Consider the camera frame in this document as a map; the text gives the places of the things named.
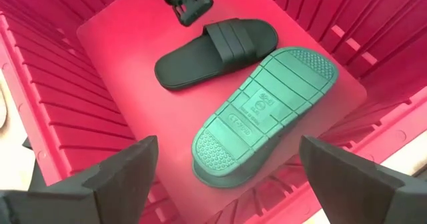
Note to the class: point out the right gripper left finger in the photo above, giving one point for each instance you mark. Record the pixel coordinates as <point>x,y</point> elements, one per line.
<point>110,190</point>

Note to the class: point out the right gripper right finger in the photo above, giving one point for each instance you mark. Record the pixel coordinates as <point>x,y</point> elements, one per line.
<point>350,190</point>

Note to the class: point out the black rubber slide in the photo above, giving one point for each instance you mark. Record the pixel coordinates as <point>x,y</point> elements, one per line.
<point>200,60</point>

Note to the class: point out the green rubber slide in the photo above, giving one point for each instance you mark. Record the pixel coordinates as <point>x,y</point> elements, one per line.
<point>233,180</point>
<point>263,110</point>

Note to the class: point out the red plastic bin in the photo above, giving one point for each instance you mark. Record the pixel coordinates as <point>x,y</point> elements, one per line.
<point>133,84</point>

